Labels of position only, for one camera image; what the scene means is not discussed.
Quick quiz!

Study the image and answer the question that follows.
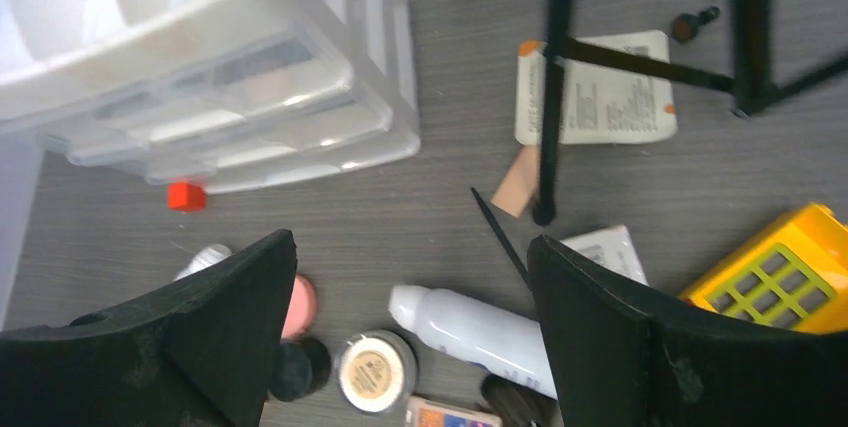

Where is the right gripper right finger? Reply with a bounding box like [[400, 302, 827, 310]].
[[527, 236, 847, 426]]

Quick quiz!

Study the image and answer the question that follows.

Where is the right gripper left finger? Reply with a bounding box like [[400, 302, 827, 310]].
[[1, 229, 298, 426]]

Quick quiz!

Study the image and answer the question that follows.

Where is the white plastic drawer organizer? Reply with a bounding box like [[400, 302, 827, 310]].
[[1, 0, 421, 194]]

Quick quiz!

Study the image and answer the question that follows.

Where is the large white spray bottle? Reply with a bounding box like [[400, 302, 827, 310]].
[[174, 244, 232, 281]]

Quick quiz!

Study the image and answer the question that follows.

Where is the black round jar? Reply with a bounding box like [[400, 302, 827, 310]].
[[269, 337, 333, 402]]

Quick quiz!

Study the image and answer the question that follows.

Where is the white barcode packet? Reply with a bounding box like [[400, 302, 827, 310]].
[[562, 225, 648, 286]]

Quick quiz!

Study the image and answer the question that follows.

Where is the pink round compact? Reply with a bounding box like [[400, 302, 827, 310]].
[[281, 274, 319, 339]]

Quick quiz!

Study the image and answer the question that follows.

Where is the small white bottle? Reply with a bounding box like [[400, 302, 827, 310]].
[[388, 285, 557, 399]]

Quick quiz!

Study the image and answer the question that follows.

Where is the red cube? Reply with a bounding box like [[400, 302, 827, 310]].
[[166, 182, 207, 213]]

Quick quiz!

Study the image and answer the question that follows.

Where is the beige powder jar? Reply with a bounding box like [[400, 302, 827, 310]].
[[333, 329, 419, 416]]

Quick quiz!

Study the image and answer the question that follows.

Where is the thin black pencil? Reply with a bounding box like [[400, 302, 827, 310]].
[[469, 187, 530, 288]]

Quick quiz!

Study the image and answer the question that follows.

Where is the yellow red toy block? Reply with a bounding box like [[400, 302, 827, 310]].
[[680, 203, 847, 334]]

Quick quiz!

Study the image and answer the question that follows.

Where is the beige concealer stick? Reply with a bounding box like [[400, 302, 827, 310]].
[[491, 145, 540, 218]]

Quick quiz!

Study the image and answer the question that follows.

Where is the colorful eyeshadow palette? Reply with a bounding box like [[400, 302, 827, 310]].
[[404, 396, 503, 427]]

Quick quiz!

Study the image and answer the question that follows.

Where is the white sachet packet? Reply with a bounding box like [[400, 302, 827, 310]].
[[514, 40, 678, 145]]

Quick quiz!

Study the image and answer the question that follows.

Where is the small black knob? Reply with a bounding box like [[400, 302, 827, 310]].
[[670, 6, 721, 44]]

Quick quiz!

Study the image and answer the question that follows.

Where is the black music stand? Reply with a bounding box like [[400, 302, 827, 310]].
[[531, 0, 848, 228]]

